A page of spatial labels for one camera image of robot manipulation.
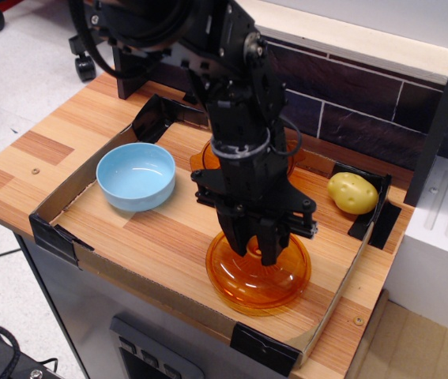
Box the white toy sink unit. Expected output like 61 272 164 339
385 157 448 328

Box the cardboard fence with black tape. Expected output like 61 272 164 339
28 96 412 378

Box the black office chair base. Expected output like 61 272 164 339
69 36 96 82

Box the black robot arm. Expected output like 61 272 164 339
69 1 317 266

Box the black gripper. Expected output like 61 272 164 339
190 148 317 265

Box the light blue bowl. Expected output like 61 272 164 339
96 142 176 212

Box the black oven control panel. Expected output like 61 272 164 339
110 313 206 378

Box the orange transparent pot lid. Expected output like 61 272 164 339
205 232 311 314

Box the orange transparent pot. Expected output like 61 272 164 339
190 137 303 197

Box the yellow plastic potato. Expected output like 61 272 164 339
327 172 378 215

